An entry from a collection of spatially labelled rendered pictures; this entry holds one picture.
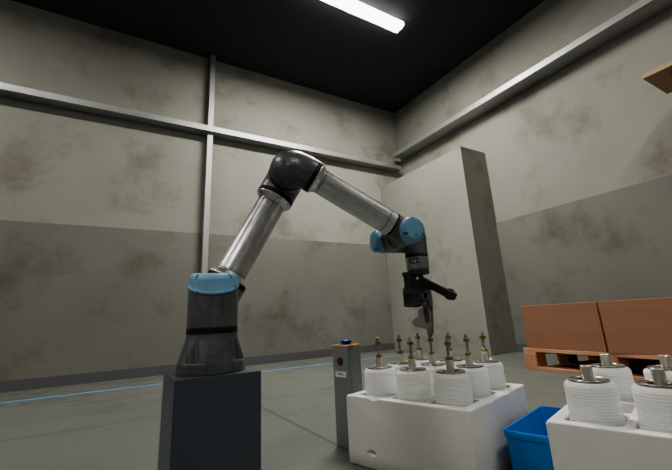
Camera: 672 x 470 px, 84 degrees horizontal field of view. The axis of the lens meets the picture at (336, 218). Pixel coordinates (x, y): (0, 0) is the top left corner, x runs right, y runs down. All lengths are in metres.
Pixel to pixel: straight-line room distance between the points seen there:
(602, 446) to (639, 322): 1.73
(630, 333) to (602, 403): 1.71
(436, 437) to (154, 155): 3.67
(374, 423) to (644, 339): 1.79
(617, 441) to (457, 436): 0.32
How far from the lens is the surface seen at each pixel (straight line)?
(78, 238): 3.91
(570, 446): 0.97
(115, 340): 3.83
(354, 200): 1.05
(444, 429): 1.07
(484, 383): 1.19
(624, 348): 2.69
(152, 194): 4.04
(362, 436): 1.23
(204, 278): 0.92
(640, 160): 3.79
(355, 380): 1.37
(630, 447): 0.95
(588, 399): 0.97
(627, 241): 3.72
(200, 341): 0.91
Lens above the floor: 0.40
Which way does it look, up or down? 15 degrees up
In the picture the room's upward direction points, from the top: 3 degrees counter-clockwise
